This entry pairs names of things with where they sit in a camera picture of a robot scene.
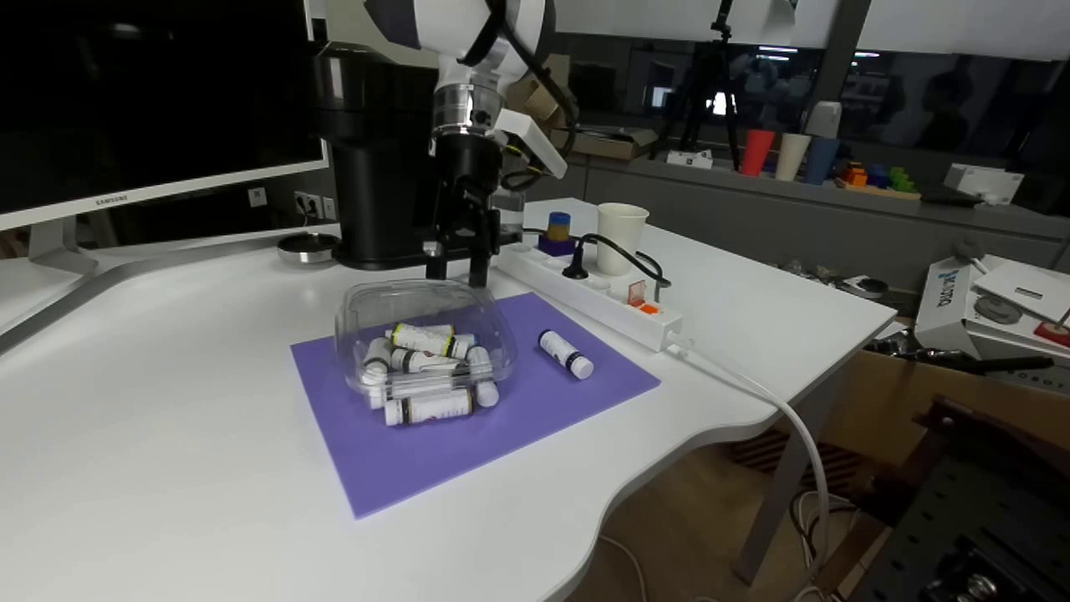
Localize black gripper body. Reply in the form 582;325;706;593
425;132;501;256

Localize clear plastic container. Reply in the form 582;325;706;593
335;279;515;429

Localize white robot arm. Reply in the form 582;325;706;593
315;0;577;286

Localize white tubes in container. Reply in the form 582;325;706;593
351;320;501;429

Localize blue yellow small object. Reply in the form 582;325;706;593
540;211;577;256

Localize white power strip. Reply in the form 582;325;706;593
498;247;683;352

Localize black coffee machine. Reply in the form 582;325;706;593
315;47;435;269

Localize round metal drip tray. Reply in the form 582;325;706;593
279;229;339;267

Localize white paper cup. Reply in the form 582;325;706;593
598;203;648;275

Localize purple mat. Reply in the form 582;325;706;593
290;293;658;518

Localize white tube on mat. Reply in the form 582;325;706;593
540;331;596;381

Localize red cup on shelf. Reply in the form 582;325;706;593
739;128;777;178

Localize beige cup on shelf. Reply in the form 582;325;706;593
777;132;808;181

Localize blue cup on shelf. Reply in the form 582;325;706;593
804;137;839;185

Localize white computer monitor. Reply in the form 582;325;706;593
0;0;328;229

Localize white box stack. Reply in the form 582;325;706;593
913;254;1070;360

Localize black power cable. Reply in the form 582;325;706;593
559;229;675;301

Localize white power strip cord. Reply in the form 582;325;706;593
665;337;837;563

